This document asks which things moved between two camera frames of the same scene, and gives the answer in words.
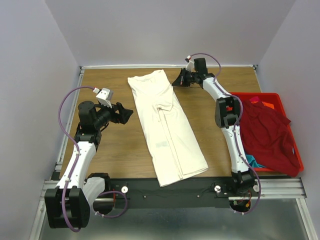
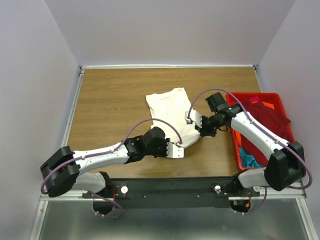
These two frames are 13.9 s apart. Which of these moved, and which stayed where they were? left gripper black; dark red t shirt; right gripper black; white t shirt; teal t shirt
Moved: right gripper black; left gripper black; white t shirt
Stayed: teal t shirt; dark red t shirt
